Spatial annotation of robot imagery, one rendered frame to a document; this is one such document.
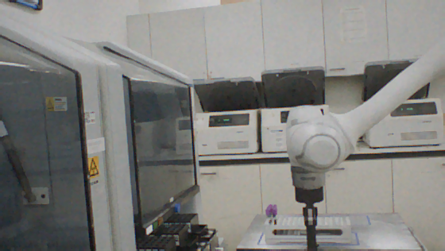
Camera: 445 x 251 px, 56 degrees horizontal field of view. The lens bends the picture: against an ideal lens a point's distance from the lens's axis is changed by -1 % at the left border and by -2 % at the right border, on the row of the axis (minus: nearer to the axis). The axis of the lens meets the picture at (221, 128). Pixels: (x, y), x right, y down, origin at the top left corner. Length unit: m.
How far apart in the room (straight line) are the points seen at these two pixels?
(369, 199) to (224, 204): 1.16
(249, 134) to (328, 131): 2.59
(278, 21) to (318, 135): 2.94
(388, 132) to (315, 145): 2.63
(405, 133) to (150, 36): 2.33
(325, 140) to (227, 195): 2.73
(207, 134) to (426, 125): 1.71
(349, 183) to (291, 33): 1.34
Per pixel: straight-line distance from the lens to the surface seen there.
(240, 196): 3.57
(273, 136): 3.47
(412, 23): 3.88
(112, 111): 1.10
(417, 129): 3.55
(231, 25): 3.85
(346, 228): 1.53
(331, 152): 0.91
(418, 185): 3.60
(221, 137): 3.53
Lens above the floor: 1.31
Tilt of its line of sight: 3 degrees down
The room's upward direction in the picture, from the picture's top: 4 degrees counter-clockwise
